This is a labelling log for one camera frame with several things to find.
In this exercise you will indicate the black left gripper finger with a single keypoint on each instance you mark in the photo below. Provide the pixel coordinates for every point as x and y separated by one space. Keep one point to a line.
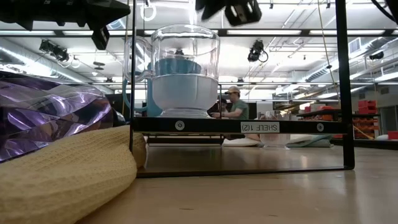
109 11

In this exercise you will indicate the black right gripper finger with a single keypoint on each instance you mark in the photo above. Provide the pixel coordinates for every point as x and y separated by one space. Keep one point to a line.
211 7

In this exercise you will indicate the large clear glass mug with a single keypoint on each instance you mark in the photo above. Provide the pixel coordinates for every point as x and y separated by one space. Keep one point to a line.
186 93

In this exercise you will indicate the light blue plastic mug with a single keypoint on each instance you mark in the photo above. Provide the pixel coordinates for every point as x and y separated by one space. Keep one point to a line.
153 102

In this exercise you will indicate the purple faceted plastic tumbler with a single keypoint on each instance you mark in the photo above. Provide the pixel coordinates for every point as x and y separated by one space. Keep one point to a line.
46 115

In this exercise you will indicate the small clear glass cup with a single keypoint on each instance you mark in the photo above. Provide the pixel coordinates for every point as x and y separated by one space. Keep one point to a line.
275 141

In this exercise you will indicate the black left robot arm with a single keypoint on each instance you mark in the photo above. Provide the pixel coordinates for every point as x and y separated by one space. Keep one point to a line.
18 12

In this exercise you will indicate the black ceiling spotlight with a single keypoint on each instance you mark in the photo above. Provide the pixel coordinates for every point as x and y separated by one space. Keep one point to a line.
59 54
376 56
256 49

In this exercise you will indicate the black computer tower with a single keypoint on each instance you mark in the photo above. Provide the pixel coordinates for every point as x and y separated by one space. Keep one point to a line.
122 105

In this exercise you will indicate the person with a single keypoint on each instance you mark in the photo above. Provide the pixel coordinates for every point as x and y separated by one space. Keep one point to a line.
239 109
222 104

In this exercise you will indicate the white cloth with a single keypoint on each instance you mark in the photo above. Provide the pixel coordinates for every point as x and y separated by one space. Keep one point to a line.
239 142

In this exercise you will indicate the yellow waffle cloth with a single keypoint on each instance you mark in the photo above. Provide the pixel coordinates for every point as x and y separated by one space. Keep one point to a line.
62 180

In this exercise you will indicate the light blue cloth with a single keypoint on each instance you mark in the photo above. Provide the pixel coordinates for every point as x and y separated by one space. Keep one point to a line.
323 143

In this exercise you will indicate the red storage bins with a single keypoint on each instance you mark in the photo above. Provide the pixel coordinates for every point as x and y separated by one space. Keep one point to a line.
367 107

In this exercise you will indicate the orange storage bins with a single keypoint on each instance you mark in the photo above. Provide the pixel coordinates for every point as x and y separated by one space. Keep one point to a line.
365 123

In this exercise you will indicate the red box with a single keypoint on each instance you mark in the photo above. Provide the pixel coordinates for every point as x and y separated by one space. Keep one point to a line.
393 135

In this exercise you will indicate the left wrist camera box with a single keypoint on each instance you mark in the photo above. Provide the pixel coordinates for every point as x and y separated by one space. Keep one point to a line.
101 39

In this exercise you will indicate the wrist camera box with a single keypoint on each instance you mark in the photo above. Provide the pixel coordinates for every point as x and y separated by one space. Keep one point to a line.
101 39
244 14

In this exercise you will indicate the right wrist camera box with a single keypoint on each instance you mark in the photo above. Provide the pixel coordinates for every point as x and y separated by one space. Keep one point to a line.
244 14

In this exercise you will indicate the wooden shelf with black frame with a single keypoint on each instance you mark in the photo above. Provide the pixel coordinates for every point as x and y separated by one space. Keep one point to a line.
217 126

